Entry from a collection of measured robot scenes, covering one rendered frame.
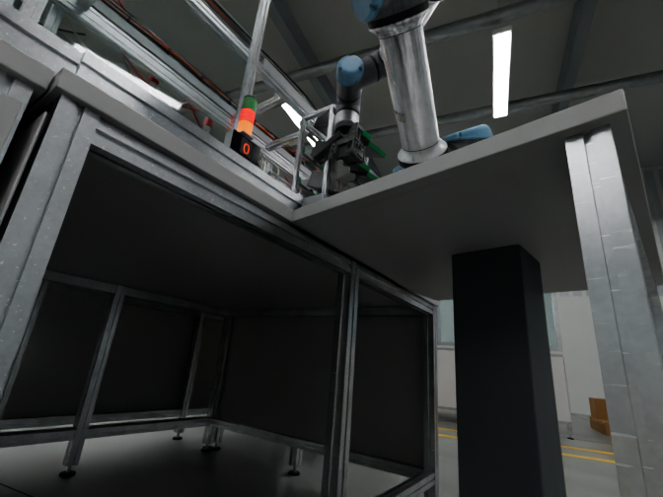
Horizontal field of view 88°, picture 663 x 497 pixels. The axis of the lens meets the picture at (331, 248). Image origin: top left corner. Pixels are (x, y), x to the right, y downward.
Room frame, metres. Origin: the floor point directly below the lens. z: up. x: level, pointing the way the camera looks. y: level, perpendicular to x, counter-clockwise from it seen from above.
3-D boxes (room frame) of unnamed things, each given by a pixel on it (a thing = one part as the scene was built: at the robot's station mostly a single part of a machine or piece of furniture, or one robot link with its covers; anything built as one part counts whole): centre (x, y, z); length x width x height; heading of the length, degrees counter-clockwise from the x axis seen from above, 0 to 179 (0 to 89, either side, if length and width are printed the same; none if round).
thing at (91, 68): (0.79, 0.16, 0.91); 0.89 x 0.06 x 0.11; 145
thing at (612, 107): (0.87, -0.38, 0.84); 0.90 x 0.70 x 0.03; 135
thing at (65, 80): (1.36, 0.49, 0.84); 1.50 x 1.41 x 0.03; 145
